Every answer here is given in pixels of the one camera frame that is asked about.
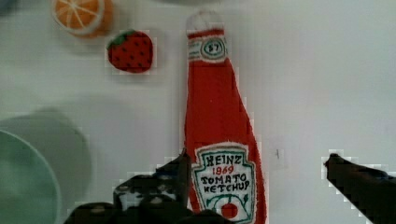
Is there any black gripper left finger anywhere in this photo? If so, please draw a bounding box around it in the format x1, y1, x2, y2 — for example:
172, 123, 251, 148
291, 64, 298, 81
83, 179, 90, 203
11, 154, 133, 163
113, 148, 191, 211

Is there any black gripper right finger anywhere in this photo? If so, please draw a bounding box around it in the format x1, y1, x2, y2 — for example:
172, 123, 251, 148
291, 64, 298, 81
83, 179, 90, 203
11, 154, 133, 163
324, 153, 396, 224

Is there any red plush ketchup bottle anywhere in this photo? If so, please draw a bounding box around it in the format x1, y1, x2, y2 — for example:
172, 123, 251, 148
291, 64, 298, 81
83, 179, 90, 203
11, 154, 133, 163
184, 9, 267, 224

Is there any green round bowl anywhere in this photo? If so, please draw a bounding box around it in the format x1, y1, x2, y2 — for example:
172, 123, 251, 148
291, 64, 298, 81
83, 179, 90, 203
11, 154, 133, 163
0, 131, 60, 224

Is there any plush red strawberry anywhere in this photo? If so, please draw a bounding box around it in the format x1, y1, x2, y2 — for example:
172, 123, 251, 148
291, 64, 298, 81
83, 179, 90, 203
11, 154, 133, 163
106, 30, 153, 74

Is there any plush orange slice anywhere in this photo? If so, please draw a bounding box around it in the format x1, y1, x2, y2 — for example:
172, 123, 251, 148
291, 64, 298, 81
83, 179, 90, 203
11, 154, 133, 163
51, 0, 114, 38

